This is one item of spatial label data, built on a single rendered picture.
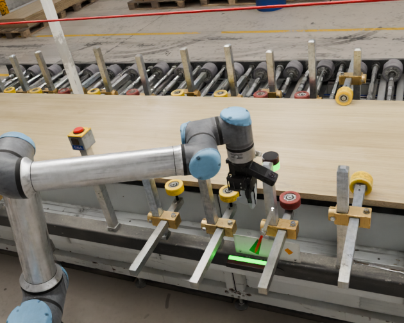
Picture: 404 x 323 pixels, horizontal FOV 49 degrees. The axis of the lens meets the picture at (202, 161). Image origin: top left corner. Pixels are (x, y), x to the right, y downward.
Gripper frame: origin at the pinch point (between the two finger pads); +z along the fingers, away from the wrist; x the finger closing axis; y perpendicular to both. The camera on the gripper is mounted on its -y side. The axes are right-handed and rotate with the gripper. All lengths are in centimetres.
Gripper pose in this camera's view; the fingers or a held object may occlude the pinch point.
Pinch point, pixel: (254, 206)
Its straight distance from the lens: 156.5
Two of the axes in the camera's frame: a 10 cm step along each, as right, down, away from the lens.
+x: -3.7, 5.6, -7.4
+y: -9.1, -0.8, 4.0
